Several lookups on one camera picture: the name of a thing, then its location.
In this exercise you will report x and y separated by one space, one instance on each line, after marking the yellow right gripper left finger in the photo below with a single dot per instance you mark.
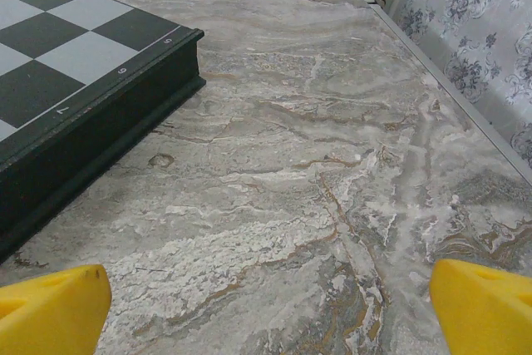
50 313

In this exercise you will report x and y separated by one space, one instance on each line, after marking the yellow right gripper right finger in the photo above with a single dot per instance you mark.
486 313

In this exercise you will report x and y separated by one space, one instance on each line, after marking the black and white chessboard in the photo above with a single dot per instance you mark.
62 39

